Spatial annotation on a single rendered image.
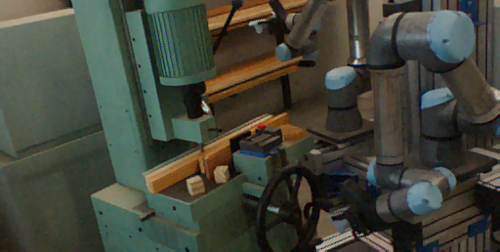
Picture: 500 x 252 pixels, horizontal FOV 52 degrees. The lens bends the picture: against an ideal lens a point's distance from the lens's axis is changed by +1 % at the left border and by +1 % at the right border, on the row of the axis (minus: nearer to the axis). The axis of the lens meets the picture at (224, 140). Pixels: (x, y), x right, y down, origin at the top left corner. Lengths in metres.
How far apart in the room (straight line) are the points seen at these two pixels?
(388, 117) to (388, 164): 0.13
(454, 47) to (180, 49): 0.72
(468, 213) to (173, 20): 1.11
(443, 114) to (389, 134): 0.28
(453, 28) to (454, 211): 0.72
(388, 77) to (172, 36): 0.60
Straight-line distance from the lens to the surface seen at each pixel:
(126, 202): 1.80
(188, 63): 1.51
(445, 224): 1.79
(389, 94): 1.39
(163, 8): 1.49
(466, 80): 1.43
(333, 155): 2.05
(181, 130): 1.66
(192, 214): 1.47
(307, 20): 2.09
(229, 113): 4.78
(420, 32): 1.29
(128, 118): 1.74
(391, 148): 1.44
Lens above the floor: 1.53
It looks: 19 degrees down
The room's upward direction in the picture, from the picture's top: 9 degrees counter-clockwise
